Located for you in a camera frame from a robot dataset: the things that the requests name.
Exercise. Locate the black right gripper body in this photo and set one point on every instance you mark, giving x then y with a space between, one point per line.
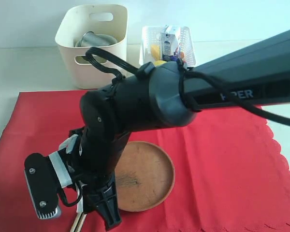
94 157

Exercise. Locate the white perforated basket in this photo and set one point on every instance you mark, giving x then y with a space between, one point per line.
150 36

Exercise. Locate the red tablecloth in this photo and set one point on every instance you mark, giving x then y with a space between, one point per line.
230 175

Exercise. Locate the yellow lemon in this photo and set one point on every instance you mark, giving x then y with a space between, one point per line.
159 62

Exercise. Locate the white ceramic bowl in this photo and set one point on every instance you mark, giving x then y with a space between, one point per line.
83 60

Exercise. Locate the blue white milk carton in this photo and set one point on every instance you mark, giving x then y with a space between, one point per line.
170 43

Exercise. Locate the stainless steel cup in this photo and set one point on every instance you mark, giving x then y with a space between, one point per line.
90 39

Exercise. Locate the brown wooden plate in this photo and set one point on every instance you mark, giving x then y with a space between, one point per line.
145 176

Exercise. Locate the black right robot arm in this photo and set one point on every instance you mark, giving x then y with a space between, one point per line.
167 96

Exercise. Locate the yellow cheese wedge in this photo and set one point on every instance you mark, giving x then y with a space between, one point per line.
155 51

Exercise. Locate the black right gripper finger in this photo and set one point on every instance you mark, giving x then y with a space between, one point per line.
107 207

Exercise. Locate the cream plastic tub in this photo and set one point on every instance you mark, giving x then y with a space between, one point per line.
85 26

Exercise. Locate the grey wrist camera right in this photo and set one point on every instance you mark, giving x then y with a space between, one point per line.
43 186

